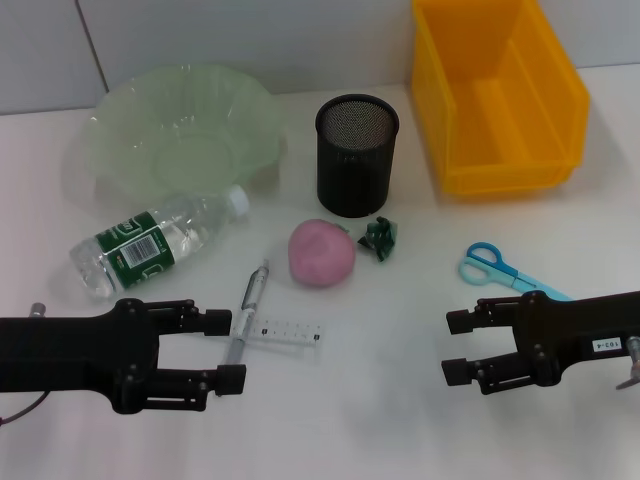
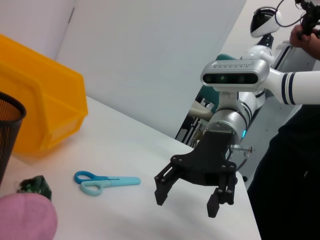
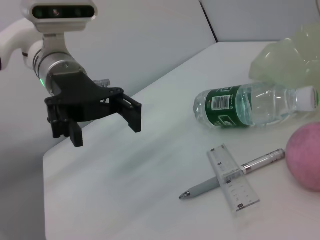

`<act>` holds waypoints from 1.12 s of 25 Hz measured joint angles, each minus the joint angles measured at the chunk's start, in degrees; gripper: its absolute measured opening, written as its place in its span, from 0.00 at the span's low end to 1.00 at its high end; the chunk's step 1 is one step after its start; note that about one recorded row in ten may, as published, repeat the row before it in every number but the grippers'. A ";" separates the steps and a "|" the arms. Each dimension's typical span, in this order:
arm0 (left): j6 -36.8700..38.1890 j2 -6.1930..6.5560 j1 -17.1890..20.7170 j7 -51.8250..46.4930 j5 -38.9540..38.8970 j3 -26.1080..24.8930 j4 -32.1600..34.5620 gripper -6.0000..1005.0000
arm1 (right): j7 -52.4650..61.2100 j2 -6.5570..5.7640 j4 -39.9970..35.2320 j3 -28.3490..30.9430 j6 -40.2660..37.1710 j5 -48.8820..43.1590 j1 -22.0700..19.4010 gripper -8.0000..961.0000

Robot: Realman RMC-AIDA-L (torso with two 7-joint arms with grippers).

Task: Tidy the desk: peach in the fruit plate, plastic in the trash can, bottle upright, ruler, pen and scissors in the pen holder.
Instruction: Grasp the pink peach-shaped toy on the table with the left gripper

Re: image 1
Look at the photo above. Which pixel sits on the black mesh pen holder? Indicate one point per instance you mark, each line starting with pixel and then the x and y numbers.
pixel 355 170

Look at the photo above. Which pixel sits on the clear plastic ruler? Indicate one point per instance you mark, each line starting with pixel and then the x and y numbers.
pixel 290 335

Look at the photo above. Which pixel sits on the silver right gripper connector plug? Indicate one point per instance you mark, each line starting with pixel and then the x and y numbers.
pixel 632 357

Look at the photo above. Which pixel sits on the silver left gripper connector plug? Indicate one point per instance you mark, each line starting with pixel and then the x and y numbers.
pixel 38 310

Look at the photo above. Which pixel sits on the blue plastic scissors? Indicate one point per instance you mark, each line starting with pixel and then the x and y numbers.
pixel 480 267

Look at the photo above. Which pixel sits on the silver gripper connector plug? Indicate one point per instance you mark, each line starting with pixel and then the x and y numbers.
pixel 38 310
pixel 632 357

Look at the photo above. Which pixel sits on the yellow plastic bin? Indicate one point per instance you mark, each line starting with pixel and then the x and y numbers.
pixel 500 100

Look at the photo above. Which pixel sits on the green plastic scrap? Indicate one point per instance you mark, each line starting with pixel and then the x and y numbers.
pixel 381 239

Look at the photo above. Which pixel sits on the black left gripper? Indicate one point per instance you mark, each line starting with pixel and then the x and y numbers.
pixel 75 355

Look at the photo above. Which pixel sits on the clear green-label water bottle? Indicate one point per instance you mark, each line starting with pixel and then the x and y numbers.
pixel 140 245

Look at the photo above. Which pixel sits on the translucent green fruit plate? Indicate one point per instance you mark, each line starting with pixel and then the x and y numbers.
pixel 175 125

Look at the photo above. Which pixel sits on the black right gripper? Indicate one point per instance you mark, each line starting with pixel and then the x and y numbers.
pixel 565 330

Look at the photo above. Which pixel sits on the silver ballpoint pen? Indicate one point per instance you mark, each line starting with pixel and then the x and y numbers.
pixel 252 295

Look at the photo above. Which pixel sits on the pink peach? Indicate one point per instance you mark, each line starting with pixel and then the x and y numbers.
pixel 320 255

